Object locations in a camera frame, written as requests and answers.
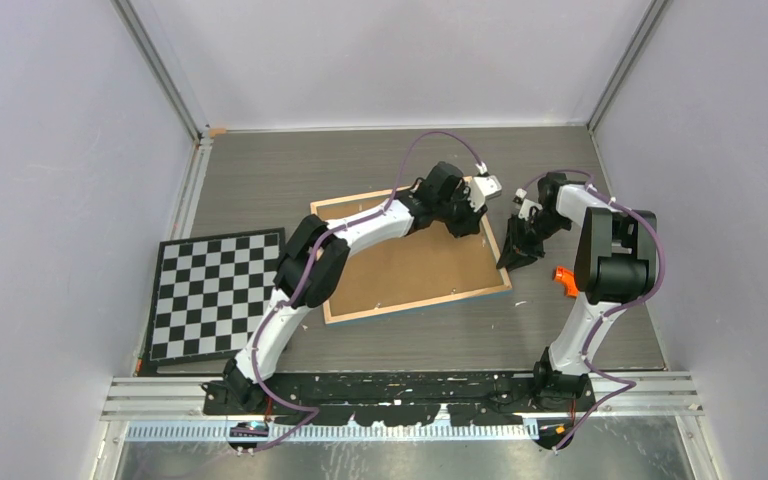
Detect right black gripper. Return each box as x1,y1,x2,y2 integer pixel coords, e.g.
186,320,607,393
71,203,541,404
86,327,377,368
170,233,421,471
497,211,571,273

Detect white perforated strip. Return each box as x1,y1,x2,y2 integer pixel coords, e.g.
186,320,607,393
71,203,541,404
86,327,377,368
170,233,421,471
124,419,539,443

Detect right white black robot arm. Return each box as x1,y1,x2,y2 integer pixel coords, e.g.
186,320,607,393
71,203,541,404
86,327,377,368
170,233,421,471
497,170,663,411

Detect right corner aluminium post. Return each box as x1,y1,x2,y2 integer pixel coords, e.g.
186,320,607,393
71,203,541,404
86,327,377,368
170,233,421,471
587,0,673,134

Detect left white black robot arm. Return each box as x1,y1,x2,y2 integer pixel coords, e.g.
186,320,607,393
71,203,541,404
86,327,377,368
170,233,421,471
219,162,502,414

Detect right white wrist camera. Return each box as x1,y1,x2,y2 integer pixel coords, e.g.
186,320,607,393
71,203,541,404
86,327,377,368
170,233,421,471
512,188,542,222

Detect aluminium front rail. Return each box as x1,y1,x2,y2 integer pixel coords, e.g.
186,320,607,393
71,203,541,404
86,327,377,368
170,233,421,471
102,371,705,420

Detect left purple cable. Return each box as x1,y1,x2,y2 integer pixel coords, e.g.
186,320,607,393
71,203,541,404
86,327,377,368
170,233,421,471
248,131,489,454

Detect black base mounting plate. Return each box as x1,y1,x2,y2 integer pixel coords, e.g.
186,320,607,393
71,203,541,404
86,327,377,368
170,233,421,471
201,371,595,427

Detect corner aluminium post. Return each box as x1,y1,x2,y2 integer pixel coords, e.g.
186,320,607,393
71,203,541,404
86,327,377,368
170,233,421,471
587,0,673,134
111,0,202,144

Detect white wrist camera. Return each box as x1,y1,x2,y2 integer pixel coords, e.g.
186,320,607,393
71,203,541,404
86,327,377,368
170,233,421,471
512,188,542,222
467,161,502,212

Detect blue picture frame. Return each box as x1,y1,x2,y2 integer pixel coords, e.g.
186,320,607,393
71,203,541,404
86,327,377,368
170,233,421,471
322,217,512,325

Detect orange curved plastic piece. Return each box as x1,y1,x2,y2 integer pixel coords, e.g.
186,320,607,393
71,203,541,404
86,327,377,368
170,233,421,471
553,266,579,298

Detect black white checkerboard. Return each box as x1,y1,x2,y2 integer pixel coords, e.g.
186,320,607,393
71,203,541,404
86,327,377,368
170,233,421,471
141,228,285,367

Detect left corner aluminium post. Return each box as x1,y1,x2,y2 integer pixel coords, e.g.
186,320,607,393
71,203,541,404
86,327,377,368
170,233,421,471
111,0,202,144

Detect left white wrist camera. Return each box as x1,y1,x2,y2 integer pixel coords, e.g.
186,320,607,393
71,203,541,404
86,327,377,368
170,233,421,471
467,161,502,212

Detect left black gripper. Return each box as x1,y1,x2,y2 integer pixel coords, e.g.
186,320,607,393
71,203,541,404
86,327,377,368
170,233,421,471
435,185,488,240

